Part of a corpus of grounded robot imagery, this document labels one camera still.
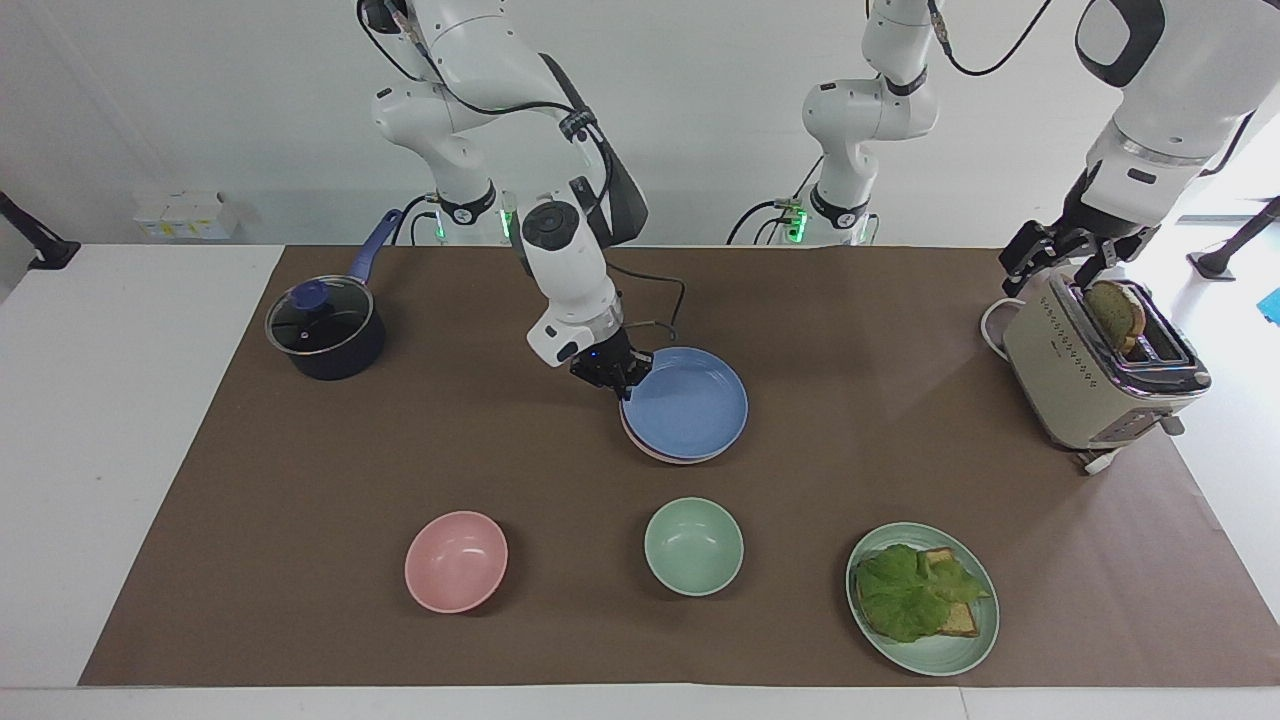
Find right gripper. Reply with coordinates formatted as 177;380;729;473
570;328;657;402

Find green bowl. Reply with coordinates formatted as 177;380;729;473
644;497;745;598

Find pink plate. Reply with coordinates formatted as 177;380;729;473
621;415;736;467

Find black stand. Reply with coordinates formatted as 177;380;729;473
1187;195;1280;282
0;190;82;272

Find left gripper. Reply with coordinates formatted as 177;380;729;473
999;165;1163;297

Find brown bread slice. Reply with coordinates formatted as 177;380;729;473
1087;281;1149;357

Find green lettuce leaf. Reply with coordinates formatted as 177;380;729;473
855;544;992;644

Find green plate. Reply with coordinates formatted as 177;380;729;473
846;522;1000;677

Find pink bowl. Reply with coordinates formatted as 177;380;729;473
404;511;509;614

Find beige toaster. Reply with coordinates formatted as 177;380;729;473
1003;268;1213;453

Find white boxes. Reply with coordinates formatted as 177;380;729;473
133;191;242;241

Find black cable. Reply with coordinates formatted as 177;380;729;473
928;0;1056;79
726;155;826;247
392;192;443;247
608;262;691;346
355;0;616;216

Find blue plate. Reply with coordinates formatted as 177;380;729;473
620;346;749;463

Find toast slice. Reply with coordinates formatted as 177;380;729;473
920;547;982;638

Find dark blue saucepan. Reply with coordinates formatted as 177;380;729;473
265;209;404;382

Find glass lid with blue knob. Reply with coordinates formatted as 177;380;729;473
267;280;374;357

